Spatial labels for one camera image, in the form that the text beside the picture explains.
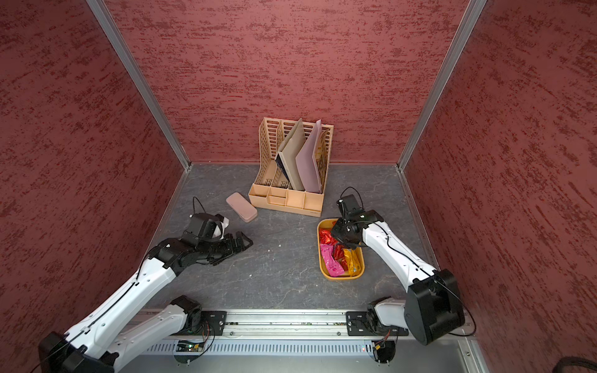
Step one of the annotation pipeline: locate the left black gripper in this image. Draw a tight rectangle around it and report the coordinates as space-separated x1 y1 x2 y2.
197 232 253 264

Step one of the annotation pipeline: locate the red tea bag top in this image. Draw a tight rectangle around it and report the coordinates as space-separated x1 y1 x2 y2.
318 228 337 246

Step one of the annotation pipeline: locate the red tea bag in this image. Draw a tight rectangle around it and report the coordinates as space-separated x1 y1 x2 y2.
332 243 348 272
318 228 337 246

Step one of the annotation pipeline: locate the yellow tea bag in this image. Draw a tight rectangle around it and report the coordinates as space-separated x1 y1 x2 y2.
344 249 362 277

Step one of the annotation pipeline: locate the pink tea bag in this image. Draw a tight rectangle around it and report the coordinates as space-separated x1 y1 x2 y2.
320 244 345 278

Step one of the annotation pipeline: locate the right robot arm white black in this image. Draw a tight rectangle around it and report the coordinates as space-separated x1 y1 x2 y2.
331 211 466 345

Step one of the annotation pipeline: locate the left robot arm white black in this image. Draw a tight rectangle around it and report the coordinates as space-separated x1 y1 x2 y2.
38 232 253 372

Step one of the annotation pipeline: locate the yellow plastic storage box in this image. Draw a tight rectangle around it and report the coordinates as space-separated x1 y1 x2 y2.
317 219 365 281

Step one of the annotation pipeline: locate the pink glasses case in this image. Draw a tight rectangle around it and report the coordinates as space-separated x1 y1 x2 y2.
226 192 258 223

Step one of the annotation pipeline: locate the beige plastic file organizer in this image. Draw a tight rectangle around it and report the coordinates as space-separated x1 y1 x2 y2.
249 117 334 217

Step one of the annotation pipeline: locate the mauve folder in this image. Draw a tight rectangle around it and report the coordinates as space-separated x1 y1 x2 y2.
295 120 323 193

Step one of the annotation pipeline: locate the black notebook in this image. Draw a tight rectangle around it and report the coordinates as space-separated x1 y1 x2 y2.
275 153 290 187

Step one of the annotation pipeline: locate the tan cardboard folder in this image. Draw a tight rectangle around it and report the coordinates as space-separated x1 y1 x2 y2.
278 119 306 191

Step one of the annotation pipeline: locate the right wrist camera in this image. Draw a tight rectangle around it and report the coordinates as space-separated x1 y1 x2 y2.
337 194 365 221

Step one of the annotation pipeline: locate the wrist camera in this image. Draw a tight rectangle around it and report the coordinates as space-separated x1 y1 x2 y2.
337 194 365 221
181 213 229 245

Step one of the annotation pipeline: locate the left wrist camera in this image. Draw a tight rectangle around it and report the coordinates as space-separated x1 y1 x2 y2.
181 213 229 245

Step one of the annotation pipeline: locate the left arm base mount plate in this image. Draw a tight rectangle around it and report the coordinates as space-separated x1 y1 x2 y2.
197 311 228 337

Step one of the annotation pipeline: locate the aluminium front rail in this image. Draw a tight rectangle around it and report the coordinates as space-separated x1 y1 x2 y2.
139 307 472 340

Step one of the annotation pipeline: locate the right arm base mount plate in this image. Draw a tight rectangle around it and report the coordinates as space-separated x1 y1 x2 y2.
345 311 409 337

